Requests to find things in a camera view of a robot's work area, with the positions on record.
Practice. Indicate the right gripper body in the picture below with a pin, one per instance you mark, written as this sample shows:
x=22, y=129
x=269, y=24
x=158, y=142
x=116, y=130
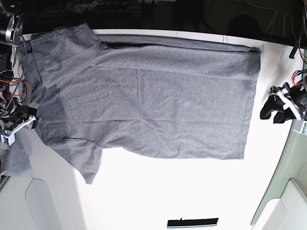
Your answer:
x=16, y=116

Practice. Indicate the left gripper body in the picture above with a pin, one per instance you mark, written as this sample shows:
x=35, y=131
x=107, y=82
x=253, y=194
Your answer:
x=295, y=98

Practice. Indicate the grey t-shirt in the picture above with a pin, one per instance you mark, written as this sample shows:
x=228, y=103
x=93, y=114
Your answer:
x=157, y=97

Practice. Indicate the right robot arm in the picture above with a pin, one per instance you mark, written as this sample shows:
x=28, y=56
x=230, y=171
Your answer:
x=12, y=89

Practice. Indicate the grey cloth pile at left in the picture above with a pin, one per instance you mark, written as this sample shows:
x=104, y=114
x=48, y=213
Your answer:
x=14, y=161

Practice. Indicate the white bin at lower left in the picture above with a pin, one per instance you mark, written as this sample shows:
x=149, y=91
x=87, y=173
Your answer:
x=26, y=204

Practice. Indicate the white bin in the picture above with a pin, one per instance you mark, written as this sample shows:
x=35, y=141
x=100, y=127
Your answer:
x=26, y=204
x=289, y=213

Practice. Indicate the white bin at lower right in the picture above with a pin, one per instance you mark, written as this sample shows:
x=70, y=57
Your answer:
x=289, y=213

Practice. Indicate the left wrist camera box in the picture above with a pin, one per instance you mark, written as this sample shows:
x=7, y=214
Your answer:
x=300, y=127

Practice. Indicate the white cable grommet slot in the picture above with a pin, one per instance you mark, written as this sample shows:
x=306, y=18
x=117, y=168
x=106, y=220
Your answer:
x=192, y=223

